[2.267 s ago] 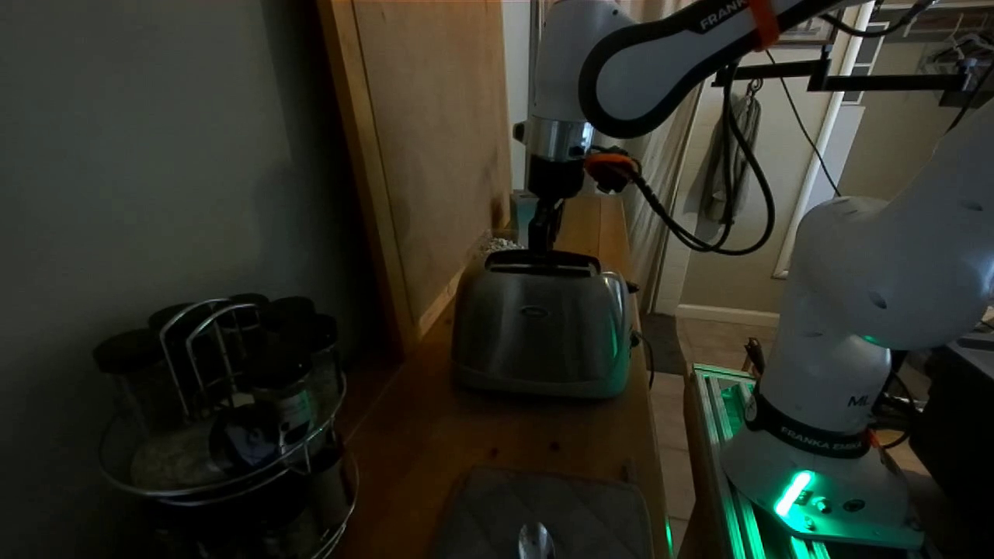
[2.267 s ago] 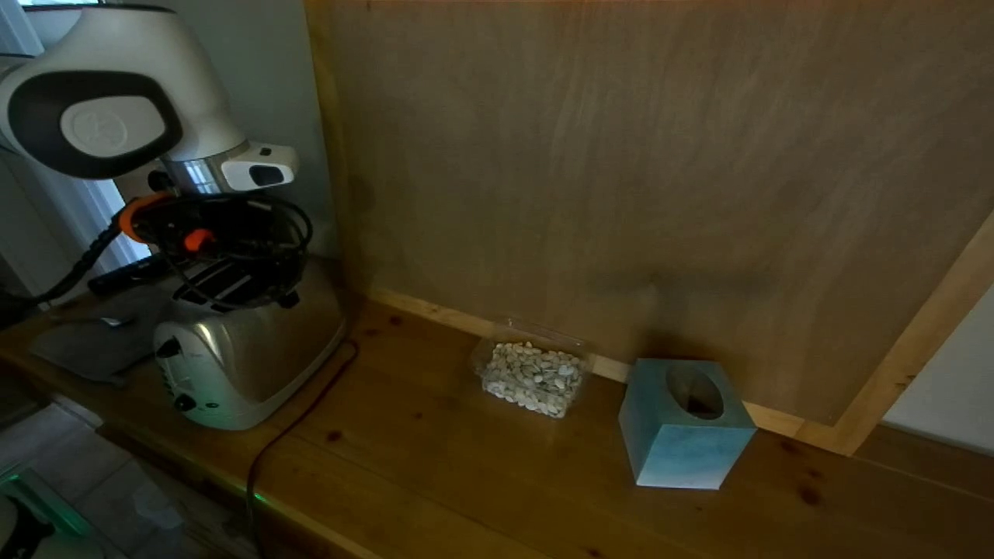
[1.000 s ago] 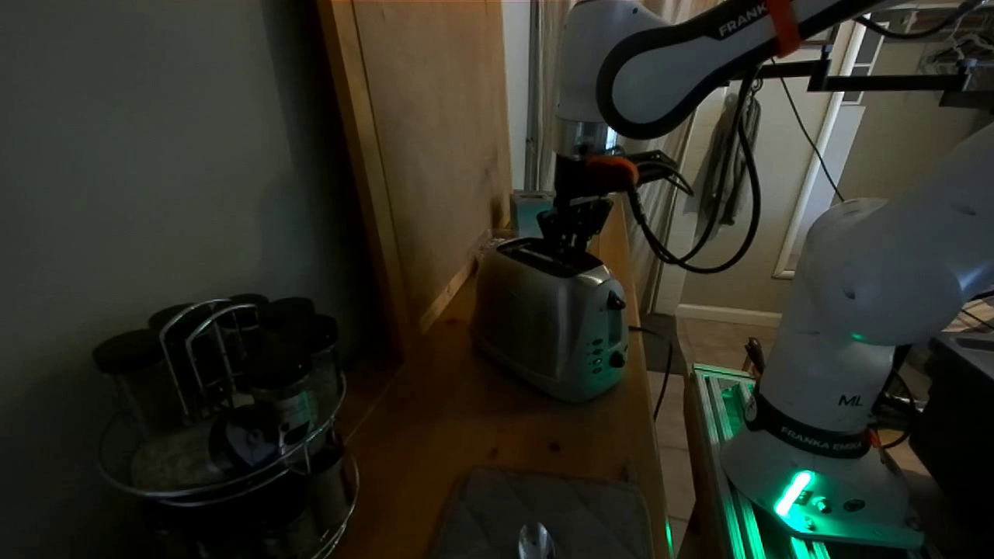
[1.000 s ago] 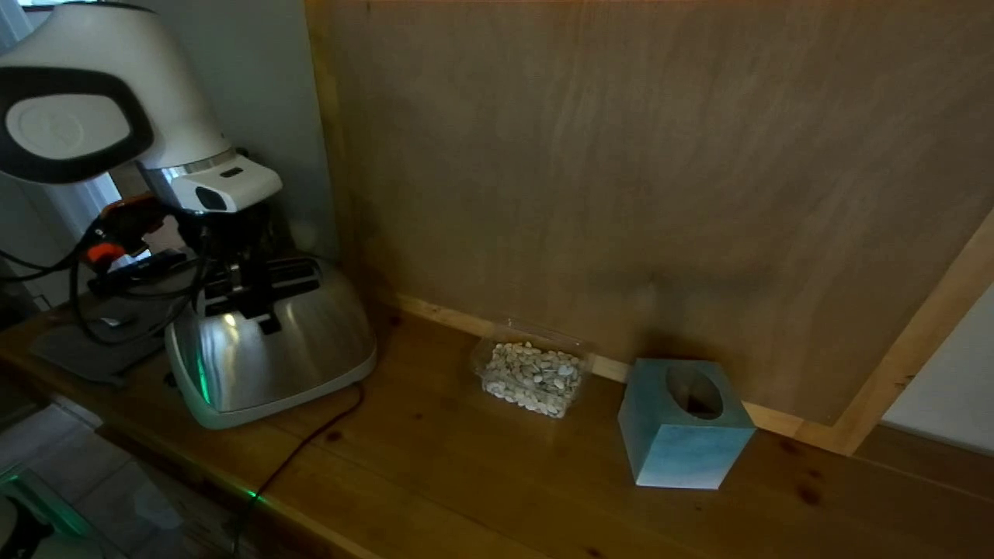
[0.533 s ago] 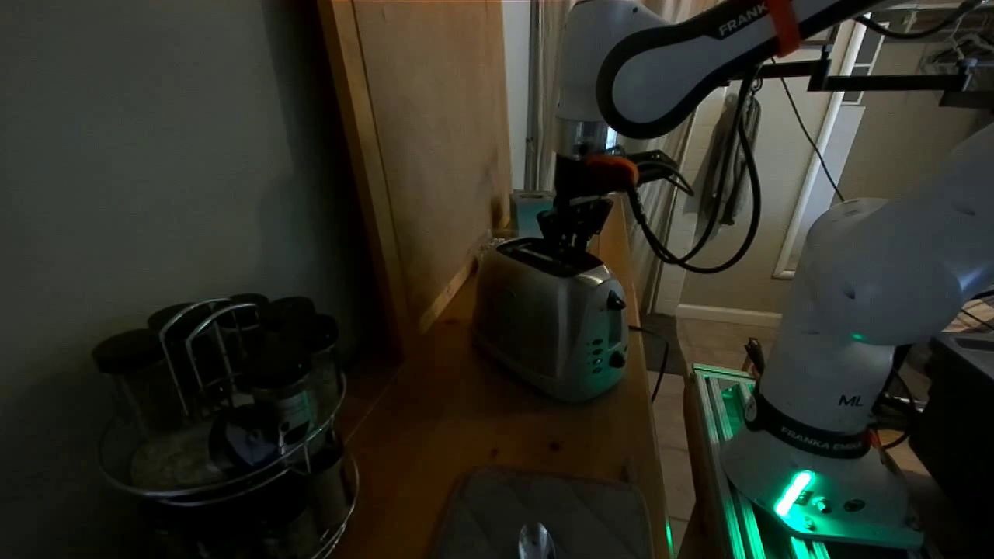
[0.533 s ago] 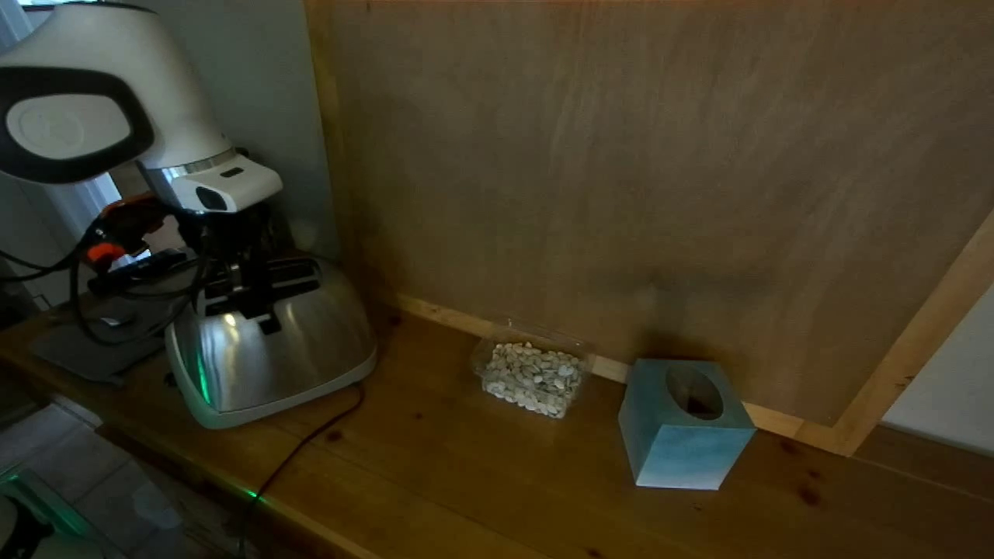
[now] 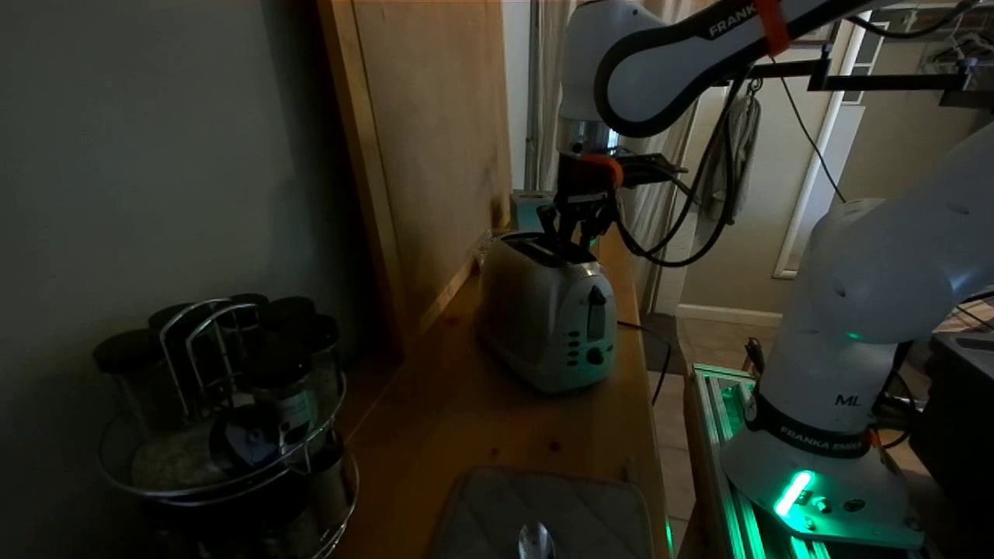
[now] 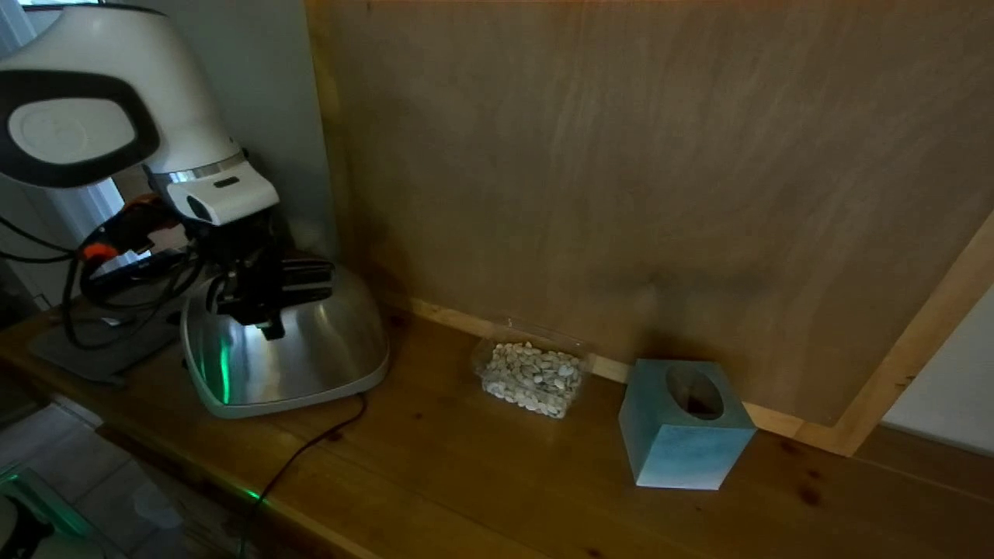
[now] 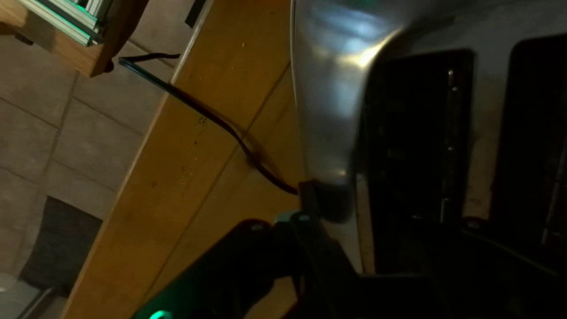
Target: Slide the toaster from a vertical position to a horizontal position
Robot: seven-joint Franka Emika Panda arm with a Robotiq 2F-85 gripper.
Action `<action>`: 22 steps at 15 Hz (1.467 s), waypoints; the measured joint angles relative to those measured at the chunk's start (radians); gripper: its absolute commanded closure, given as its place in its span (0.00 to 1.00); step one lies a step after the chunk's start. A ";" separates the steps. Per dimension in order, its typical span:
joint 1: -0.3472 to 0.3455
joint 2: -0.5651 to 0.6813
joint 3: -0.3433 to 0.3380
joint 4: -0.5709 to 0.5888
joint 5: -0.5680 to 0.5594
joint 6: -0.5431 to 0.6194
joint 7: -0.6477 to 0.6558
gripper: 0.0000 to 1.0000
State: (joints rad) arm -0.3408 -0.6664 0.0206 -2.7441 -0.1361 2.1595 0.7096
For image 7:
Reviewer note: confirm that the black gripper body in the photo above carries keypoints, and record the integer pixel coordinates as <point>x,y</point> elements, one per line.
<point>584,196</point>

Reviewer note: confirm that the silver two-slot toaster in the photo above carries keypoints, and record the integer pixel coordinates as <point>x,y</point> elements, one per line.
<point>548,311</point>

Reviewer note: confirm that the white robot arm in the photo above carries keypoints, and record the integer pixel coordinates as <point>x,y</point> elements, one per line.
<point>875,274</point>

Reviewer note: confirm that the blue cube tissue box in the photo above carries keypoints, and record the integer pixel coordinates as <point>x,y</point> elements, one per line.
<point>533,212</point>

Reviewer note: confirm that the large plywood board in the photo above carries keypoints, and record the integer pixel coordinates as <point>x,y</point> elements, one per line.
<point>424,107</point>

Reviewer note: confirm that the grey pot holder mat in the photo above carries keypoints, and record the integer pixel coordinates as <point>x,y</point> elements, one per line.
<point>584,519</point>

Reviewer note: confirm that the metal spoon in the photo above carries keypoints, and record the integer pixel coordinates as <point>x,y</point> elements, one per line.
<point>536,540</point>

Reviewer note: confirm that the green-lit robot base mount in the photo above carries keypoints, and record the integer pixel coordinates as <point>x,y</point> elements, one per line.
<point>775,500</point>

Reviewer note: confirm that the wire spice rack carousel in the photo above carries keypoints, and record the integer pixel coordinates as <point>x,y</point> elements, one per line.
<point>227,428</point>

